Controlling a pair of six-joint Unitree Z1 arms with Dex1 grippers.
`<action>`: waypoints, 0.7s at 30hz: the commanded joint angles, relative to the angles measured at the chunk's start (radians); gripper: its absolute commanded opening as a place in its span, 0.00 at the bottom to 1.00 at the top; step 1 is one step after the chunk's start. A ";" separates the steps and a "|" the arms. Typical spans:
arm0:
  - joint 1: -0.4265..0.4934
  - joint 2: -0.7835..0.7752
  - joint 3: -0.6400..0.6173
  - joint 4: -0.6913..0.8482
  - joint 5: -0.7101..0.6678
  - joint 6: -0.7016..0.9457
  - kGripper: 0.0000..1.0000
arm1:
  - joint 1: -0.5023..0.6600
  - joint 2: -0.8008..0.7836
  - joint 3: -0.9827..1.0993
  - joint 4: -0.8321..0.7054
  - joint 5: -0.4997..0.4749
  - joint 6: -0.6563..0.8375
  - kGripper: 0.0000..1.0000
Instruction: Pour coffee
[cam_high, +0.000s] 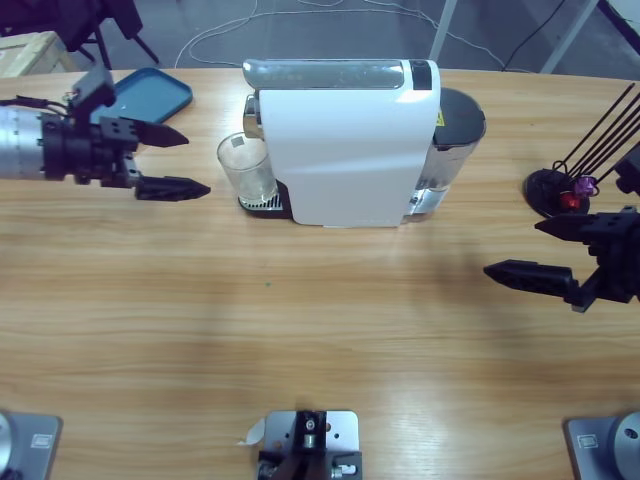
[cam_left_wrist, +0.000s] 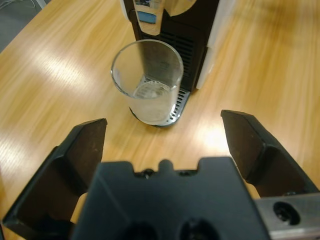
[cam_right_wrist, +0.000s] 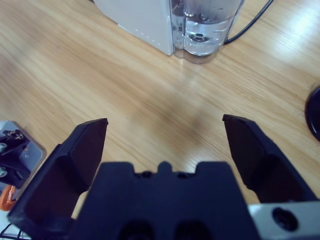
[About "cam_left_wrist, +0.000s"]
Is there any white coffee machine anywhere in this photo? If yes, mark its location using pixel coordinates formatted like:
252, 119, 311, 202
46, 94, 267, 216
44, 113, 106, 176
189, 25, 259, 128
119, 0, 236, 92

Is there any clear drinking glass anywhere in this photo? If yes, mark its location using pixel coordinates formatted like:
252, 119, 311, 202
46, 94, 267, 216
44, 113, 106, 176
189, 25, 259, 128
110, 39, 185, 127

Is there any black drip tray metal grille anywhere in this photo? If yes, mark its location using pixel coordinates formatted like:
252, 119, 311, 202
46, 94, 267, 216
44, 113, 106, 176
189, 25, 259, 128
129, 88, 190, 129

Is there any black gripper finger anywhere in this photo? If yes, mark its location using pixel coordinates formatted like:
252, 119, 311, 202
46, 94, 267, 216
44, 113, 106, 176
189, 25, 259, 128
220, 109, 320, 200
1, 118, 108, 238

